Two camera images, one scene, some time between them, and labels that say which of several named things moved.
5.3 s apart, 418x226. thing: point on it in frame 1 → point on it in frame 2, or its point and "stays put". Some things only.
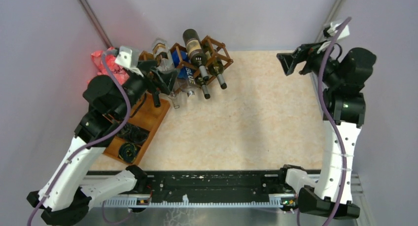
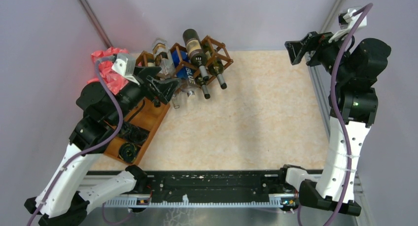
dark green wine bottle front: (200, 81) stays put
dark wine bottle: (196, 54) stays put
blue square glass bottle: (186, 77) stays put
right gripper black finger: (288, 60) → (296, 49)
